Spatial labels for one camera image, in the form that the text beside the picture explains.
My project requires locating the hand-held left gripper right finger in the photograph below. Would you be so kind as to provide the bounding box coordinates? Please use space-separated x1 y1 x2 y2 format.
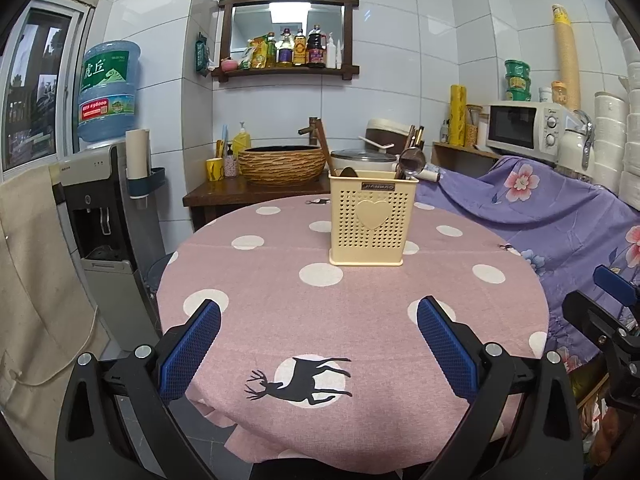
416 295 586 480

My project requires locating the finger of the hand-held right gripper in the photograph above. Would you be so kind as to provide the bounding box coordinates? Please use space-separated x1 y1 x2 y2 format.
594 264 640 309
562 289 640 357

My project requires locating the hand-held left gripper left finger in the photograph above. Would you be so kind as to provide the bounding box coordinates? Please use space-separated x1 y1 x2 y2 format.
54 298 223 480

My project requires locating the cream perforated utensil holder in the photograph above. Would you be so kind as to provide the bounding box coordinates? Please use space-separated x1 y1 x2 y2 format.
328 169 420 267

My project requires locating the metal spoon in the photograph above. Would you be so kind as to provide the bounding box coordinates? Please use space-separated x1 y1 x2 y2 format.
397 148 427 181

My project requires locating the grey round bin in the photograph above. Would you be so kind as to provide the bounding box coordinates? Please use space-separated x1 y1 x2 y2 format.
147 252 176 312

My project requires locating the purple floral cloth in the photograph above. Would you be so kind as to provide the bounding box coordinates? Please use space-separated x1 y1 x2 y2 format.
414 155 640 377

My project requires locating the pink polka dot tablecloth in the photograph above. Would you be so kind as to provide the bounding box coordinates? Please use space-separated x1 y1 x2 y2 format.
156 193 551 467

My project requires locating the stack of white paper bowls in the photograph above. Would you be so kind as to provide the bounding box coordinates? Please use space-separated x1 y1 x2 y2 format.
593 90 627 197

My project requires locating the white kettle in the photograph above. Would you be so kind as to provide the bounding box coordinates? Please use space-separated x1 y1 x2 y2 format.
557 109 596 174

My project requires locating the stack of white paper rolls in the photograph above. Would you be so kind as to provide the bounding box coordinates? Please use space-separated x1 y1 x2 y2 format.
604 0 640 212

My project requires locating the dark wooden counter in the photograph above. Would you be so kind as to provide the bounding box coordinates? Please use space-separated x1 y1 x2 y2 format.
182 177 334 231

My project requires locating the grey water dispenser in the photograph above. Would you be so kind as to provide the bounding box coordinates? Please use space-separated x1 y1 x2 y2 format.
49 142 167 352

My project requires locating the blue paper cup holder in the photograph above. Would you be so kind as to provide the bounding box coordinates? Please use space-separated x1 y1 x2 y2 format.
124 128 166 199

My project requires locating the white microwave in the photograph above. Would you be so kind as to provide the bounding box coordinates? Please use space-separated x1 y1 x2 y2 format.
485 100 569 164

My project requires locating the beige cloth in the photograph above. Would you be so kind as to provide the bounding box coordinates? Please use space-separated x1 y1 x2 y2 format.
0 164 109 442

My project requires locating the wooden shelf box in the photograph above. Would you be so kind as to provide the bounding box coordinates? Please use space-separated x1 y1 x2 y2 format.
432 141 501 179

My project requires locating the woven pattern basin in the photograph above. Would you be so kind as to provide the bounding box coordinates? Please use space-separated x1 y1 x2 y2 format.
237 145 327 187

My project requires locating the cream pan with glass lid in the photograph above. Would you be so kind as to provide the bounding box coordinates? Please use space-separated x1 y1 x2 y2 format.
329 148 442 184

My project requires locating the glass jar of grains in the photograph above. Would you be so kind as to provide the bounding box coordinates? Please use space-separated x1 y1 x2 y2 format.
464 104 482 147

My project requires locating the yellow soap dispenser bottle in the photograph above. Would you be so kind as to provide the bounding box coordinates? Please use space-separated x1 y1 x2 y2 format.
231 120 252 154

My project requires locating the white rice paddle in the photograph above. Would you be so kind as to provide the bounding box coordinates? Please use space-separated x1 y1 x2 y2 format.
357 134 396 152

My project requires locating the brown and cream rice cooker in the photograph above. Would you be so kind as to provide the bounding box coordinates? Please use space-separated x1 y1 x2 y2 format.
364 118 414 154

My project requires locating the yellow plastic wrap roll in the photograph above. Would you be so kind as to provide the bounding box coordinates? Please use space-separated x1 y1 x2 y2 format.
448 84 468 147

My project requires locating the tall yellow paper cup stack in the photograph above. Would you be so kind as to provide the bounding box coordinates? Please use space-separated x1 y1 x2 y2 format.
551 3 581 111

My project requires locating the brass faucet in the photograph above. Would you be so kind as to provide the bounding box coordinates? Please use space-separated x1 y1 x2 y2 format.
298 116 322 148

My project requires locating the blue water jug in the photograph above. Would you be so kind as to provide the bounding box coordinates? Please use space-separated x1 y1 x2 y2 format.
76 39 142 145

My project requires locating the green packet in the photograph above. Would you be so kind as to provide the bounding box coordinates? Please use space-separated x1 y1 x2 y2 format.
193 32 211 74

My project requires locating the yellow seasoning packet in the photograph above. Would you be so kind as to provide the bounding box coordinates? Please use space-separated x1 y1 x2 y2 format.
238 37 269 70

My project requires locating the window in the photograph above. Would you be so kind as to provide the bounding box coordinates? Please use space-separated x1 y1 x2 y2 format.
0 0 97 174

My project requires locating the yellow cooking oil bottle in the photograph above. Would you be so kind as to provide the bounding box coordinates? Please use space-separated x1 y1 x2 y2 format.
275 27 295 67

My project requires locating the brown label sauce bottle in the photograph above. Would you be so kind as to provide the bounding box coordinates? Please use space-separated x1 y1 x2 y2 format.
292 28 308 67

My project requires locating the dark soy sauce bottle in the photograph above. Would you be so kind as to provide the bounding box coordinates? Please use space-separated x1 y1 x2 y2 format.
305 23 325 69

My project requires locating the white cord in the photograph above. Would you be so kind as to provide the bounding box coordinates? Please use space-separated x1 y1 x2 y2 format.
0 304 99 387

